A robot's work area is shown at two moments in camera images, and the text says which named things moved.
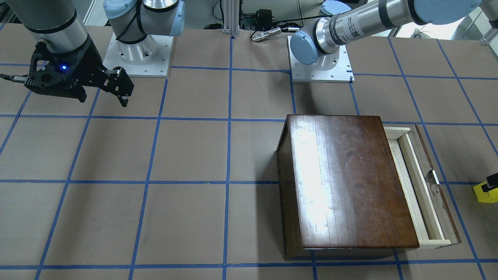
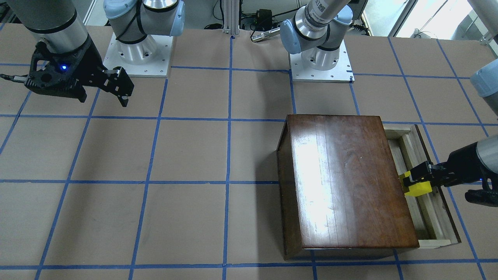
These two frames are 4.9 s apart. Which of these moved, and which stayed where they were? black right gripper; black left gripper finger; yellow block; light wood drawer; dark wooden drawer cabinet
Moved: black left gripper finger; yellow block
Stayed: dark wooden drawer cabinet; light wood drawer; black right gripper
